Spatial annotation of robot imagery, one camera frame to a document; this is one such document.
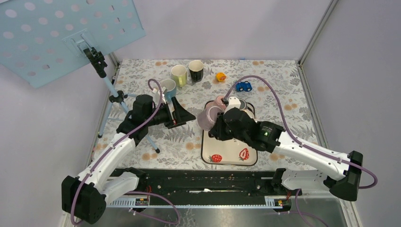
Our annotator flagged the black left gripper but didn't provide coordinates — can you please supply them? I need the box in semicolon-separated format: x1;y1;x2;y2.
145;96;196;129

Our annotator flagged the purple mug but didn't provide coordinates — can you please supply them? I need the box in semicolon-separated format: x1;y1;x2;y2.
197;105;224;131

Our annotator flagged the blue dotted mug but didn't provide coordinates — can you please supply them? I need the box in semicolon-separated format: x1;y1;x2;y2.
160;79;177;103

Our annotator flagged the green octagonal mug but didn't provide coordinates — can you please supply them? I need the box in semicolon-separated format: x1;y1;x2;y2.
171;65;187;87

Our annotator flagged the black mug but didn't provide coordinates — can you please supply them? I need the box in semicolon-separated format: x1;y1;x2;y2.
188;60;204;82

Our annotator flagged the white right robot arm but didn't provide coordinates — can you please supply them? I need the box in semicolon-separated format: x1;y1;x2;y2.
209;108;363;201

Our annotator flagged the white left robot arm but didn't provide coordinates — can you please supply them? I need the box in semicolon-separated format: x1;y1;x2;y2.
61;95;196;225

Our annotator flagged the white floral mug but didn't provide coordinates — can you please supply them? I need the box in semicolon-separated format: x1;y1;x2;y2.
243;108;255;119

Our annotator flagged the dark grey mug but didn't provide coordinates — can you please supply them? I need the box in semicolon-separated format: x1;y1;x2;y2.
238;98;250;110

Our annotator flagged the pink octagonal mug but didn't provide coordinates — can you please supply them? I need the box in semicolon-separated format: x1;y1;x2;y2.
205;96;227;111

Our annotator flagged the white strawberry tray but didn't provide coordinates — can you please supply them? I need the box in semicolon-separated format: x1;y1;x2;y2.
200;100;259;166

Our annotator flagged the blue toy car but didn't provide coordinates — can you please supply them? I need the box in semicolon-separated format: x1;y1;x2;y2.
235;81;253;92

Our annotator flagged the yellow toy car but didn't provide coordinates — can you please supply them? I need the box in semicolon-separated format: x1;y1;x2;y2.
216;72;227;82

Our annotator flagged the floral tablecloth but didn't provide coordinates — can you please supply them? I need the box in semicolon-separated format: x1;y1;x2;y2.
115;59;318;170

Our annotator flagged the blue tripod stand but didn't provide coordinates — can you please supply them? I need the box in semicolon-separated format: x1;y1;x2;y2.
83;47;161;154

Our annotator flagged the blue perforated stand plate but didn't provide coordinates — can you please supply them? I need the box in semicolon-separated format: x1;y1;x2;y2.
0;0;146;88

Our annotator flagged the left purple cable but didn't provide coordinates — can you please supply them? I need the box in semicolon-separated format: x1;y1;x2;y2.
70;79;181;226

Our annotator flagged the purple cable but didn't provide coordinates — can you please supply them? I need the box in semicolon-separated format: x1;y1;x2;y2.
222;75;378;226
70;79;181;226

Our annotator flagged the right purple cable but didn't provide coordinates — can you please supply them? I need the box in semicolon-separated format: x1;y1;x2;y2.
222;75;378;226

